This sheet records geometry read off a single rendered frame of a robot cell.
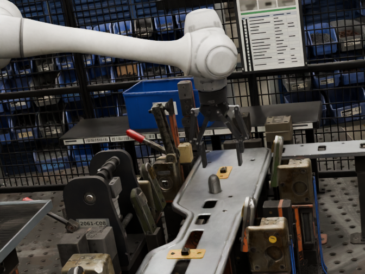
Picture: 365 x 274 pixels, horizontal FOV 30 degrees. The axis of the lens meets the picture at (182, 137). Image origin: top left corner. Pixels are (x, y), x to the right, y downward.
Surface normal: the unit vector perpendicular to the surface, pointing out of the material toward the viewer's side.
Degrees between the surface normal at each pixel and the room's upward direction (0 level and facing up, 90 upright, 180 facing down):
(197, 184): 0
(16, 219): 0
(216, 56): 96
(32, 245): 0
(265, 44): 90
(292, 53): 90
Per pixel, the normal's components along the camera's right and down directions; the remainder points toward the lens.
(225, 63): 0.26, 0.29
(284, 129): -0.24, 0.31
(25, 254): -0.15, -0.94
